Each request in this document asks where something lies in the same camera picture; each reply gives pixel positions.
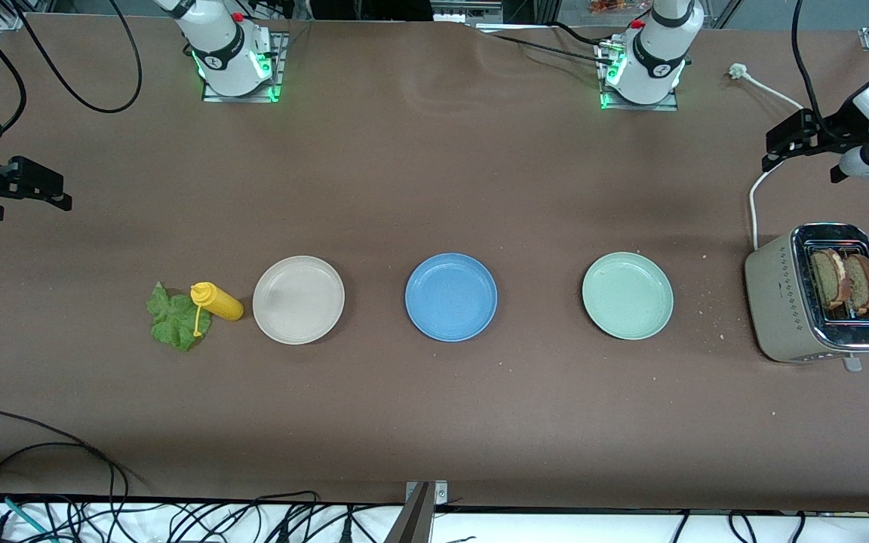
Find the brown bread slice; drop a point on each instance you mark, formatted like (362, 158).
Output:
(864, 285)
(827, 279)

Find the grey metal rack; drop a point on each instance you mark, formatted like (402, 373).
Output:
(468, 13)

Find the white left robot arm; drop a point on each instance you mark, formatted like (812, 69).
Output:
(649, 64)

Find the orange snack packet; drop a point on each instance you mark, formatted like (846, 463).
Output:
(615, 7)

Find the yellow squeeze bottle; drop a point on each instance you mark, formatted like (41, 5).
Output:
(219, 302)

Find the beige round plate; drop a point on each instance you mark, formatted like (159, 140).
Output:
(299, 300)

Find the blue round plate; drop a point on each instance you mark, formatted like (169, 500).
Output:
(450, 297)

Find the green lettuce leaf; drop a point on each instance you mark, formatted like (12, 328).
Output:
(170, 324)

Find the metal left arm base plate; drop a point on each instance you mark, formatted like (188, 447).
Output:
(642, 107)

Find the beige and chrome toaster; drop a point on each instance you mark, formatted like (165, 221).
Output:
(778, 302)

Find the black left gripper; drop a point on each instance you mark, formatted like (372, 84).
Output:
(842, 125)

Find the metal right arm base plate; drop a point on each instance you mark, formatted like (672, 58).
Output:
(278, 53)

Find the grey metal mounting post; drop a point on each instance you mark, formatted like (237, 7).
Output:
(419, 520)

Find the white plastic strip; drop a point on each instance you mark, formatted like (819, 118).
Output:
(502, 28)

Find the pale green round plate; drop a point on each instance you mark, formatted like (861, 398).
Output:
(627, 296)

